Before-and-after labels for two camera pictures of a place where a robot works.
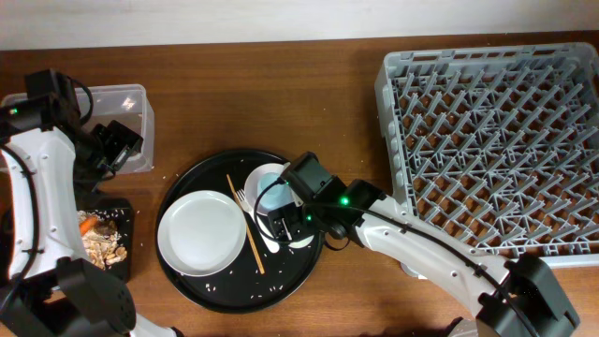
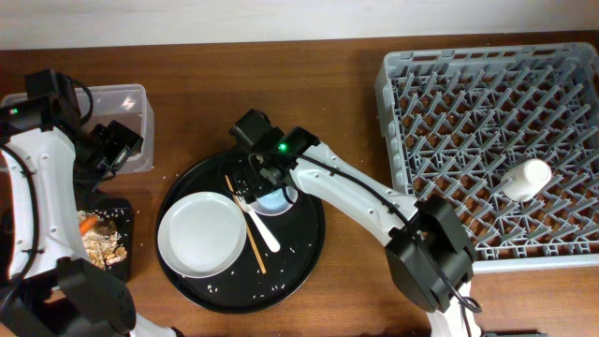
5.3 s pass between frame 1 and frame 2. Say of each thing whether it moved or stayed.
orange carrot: stayed
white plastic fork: stayed
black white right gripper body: moved
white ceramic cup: moved
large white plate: stayed
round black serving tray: stayed
